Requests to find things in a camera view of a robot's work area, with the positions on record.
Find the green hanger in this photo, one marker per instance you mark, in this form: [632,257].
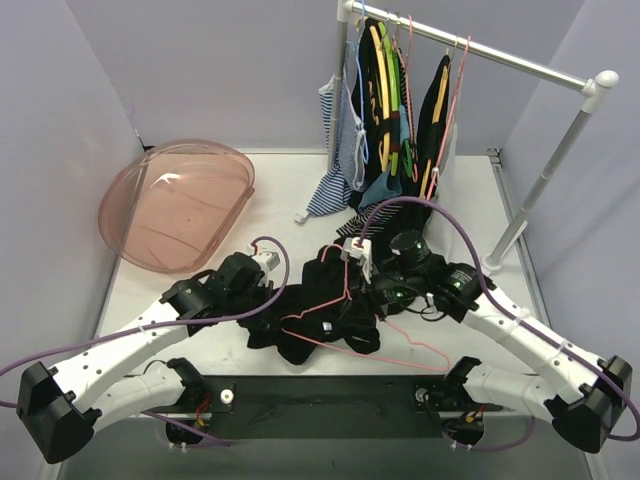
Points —
[401,163]

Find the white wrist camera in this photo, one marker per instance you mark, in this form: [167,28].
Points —
[267,260]
[359,250]

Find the blue white striped top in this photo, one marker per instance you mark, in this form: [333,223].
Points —
[347,173]

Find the pink wire hanger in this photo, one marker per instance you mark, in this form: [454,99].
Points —
[347,297]

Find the pink hanger with garment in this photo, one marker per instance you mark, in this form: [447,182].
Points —
[434,170]

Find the black tank top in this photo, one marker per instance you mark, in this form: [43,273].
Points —
[307,315]

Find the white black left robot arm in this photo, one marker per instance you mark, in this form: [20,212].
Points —
[63,406]

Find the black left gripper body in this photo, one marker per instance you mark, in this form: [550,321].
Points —
[261,298]

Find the teal garment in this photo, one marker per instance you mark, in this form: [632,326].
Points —
[385,186]

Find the aluminium frame rail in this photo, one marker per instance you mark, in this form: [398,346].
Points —
[320,395]

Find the black hanging garment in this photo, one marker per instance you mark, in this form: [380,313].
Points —
[412,217]

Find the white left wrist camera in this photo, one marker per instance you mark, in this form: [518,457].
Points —
[267,260]

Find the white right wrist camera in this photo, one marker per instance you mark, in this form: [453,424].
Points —
[359,250]

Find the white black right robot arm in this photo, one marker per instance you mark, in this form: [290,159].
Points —
[581,394]

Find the yellow hanger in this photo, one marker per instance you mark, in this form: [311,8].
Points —
[432,117]
[384,96]

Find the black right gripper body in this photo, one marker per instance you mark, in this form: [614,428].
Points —
[370,288]

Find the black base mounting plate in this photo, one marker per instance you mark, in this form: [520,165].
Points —
[338,419]

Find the black multicolour striped garment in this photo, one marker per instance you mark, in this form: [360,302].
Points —
[384,221]

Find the light blue hanger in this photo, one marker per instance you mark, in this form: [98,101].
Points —
[359,25]

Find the pink translucent plastic basin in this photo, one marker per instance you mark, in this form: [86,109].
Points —
[169,210]

